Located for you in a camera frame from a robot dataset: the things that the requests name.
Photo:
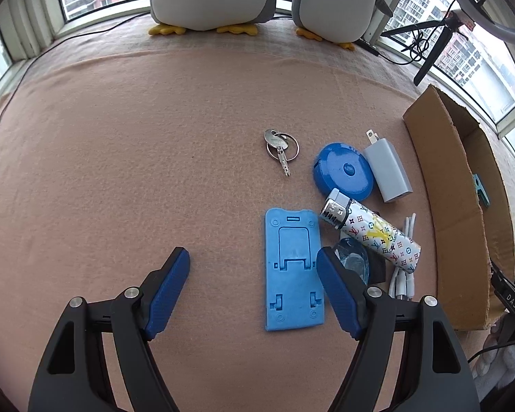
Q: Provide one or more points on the teal plastic clothespin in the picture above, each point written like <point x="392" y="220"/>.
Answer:
<point x="480" y="191"/>

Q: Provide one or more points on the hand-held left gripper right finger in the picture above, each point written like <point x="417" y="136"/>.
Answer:
<point x="339" y="296"/>

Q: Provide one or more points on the blue plastic phone stand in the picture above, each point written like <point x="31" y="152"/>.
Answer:
<point x="292" y="283"/>

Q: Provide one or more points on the person's right hand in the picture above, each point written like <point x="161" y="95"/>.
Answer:
<point x="498" y="360"/>

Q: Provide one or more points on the clear blue small bottle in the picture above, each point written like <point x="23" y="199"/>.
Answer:
<point x="354" y="261"/>

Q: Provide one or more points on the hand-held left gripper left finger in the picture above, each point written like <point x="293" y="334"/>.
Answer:
<point x="167" y="296"/>

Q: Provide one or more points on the blue round tape measure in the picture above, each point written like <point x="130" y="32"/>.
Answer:
<point x="343" y="167"/>

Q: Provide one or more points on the black tripod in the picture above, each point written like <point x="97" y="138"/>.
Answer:
<point x="431" y="58"/>

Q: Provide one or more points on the brown cardboard box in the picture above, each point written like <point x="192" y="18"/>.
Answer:
<point x="446" y="180"/>

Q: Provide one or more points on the white patterned lighter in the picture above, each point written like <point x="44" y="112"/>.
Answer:
<point x="369" y="227"/>

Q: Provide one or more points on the grey wall charger plug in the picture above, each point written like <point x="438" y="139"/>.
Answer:
<point x="388" y="171"/>

